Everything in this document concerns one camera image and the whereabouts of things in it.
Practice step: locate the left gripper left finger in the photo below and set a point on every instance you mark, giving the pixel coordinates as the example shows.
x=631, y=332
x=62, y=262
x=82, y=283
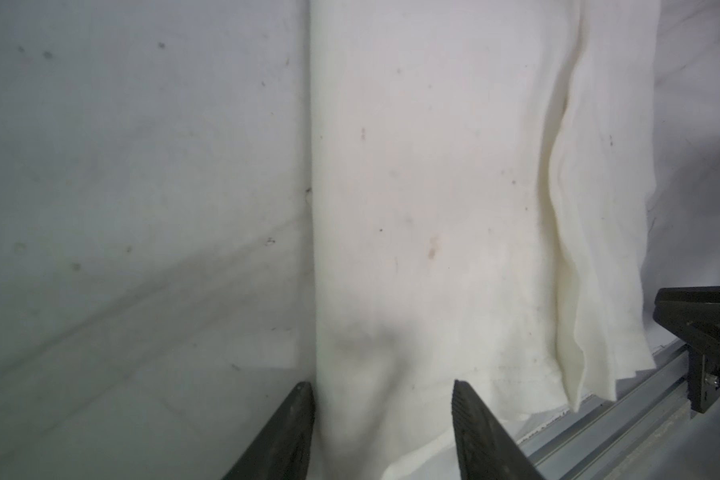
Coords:
x=281, y=450

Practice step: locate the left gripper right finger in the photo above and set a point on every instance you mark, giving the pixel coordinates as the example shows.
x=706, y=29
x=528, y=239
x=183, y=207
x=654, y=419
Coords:
x=485, y=450

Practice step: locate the white t shirt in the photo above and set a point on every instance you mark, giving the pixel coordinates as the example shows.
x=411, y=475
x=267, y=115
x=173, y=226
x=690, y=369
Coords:
x=480, y=178

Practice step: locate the aluminium mounting rail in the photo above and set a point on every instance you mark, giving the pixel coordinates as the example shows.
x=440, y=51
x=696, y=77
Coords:
x=604, y=438

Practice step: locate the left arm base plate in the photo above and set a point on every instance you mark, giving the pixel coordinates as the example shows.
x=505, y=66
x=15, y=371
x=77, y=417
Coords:
x=692, y=314

